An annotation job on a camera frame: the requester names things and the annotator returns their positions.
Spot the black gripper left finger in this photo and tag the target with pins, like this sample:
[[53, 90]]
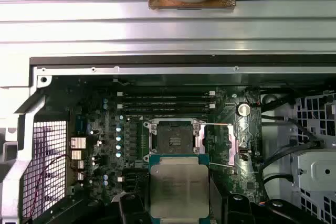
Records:
[[134, 208]]

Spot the black RAM slot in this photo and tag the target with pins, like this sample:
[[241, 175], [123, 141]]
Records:
[[165, 111], [165, 105], [165, 98], [165, 93]]

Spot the black PC case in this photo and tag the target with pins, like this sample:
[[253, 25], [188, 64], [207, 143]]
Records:
[[157, 70]]

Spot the green motherboard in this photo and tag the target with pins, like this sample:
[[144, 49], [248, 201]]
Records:
[[236, 179]]

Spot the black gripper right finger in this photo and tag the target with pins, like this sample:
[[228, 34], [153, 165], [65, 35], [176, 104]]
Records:
[[236, 211]]

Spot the silver coin battery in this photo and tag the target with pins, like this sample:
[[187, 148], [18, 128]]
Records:
[[243, 109]]

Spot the silver CPU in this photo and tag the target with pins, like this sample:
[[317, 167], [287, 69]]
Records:
[[178, 187]]

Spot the metal disk bay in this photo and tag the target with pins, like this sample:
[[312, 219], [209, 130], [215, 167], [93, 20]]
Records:
[[315, 171]]

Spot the silver metal port housing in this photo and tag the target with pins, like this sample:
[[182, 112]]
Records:
[[78, 155], [78, 142], [77, 165]]

